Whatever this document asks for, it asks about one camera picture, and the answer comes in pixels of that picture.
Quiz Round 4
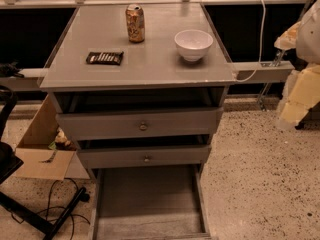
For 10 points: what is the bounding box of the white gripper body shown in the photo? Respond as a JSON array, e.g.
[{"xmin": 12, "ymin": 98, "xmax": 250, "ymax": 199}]
[{"xmin": 276, "ymin": 64, "xmax": 320, "ymax": 130}]

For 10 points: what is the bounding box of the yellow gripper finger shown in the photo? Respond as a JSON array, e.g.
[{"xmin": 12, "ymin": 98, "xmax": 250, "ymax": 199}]
[{"xmin": 274, "ymin": 21, "xmax": 300, "ymax": 50}]

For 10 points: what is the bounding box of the grey bottom drawer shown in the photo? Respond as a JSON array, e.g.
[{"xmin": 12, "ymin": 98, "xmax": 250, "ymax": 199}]
[{"xmin": 88, "ymin": 165, "xmax": 211, "ymax": 240}]

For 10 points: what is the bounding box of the grey drawer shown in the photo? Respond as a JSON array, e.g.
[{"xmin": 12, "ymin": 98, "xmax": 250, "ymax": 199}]
[
  {"xmin": 56, "ymin": 108, "xmax": 223, "ymax": 141},
  {"xmin": 88, "ymin": 165, "xmax": 211, "ymax": 240},
  {"xmin": 77, "ymin": 145, "xmax": 211, "ymax": 169}
]

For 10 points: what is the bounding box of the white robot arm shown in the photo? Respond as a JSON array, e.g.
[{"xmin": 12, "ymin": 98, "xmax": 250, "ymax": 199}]
[{"xmin": 274, "ymin": 0, "xmax": 320, "ymax": 129}]

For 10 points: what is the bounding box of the grey top drawer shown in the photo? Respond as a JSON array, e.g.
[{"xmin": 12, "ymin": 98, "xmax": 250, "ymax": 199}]
[{"xmin": 56, "ymin": 108, "xmax": 223, "ymax": 141}]

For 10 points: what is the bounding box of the grey drawer cabinet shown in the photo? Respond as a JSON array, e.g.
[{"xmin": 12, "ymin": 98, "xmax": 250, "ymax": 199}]
[{"xmin": 39, "ymin": 2, "xmax": 238, "ymax": 185}]

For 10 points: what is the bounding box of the grey middle drawer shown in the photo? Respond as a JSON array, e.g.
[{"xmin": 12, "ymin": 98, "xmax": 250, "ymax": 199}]
[{"xmin": 77, "ymin": 145, "xmax": 211, "ymax": 169}]

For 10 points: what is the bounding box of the white bowl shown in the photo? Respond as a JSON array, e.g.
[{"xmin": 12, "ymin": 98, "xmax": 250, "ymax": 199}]
[{"xmin": 174, "ymin": 29, "xmax": 213, "ymax": 62}]

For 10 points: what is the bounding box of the orange soda can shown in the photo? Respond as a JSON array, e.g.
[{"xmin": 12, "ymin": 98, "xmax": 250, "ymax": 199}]
[{"xmin": 125, "ymin": 4, "xmax": 145, "ymax": 43}]

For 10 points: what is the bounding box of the dark snack bar packet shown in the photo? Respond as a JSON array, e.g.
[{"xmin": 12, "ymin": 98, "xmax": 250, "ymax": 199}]
[{"xmin": 86, "ymin": 52, "xmax": 124, "ymax": 65}]

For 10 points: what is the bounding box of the brown item in box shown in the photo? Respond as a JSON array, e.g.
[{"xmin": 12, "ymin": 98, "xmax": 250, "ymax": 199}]
[{"xmin": 54, "ymin": 128, "xmax": 76, "ymax": 151}]

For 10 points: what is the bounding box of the metal railing beam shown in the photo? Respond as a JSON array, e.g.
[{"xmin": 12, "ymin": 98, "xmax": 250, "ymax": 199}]
[{"xmin": 0, "ymin": 61, "xmax": 294, "ymax": 92}]

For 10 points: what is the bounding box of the cardboard box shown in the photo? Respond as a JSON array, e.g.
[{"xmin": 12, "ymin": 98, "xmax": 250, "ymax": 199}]
[{"xmin": 14, "ymin": 96, "xmax": 74, "ymax": 180}]

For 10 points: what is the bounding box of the white cable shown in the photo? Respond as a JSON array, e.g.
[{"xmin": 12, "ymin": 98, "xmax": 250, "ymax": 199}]
[{"xmin": 235, "ymin": 0, "xmax": 267, "ymax": 84}]

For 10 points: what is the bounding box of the black floor cable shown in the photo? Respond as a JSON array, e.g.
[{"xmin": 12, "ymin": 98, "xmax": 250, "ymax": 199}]
[{"xmin": 9, "ymin": 178, "xmax": 92, "ymax": 240}]

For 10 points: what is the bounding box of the black stand frame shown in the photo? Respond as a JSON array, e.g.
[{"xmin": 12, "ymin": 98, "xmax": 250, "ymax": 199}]
[{"xmin": 0, "ymin": 100, "xmax": 93, "ymax": 240}]

